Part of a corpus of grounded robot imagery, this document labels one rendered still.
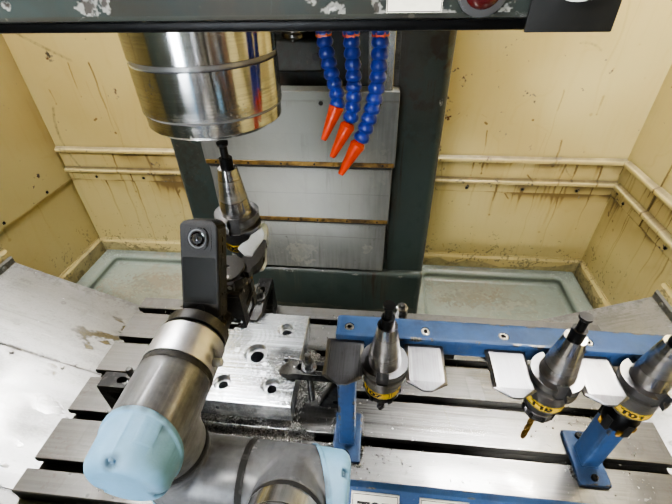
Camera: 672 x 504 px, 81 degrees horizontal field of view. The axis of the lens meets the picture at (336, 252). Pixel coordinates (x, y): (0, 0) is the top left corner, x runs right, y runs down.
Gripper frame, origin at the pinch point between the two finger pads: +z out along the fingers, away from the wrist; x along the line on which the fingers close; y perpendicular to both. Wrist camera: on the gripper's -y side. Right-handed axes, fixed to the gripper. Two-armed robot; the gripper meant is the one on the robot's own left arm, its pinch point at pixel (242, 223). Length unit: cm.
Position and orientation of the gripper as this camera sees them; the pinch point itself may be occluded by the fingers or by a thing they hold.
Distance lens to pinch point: 60.3
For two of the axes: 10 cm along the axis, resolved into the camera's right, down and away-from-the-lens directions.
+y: 0.2, 7.9, 6.2
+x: 9.9, 0.5, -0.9
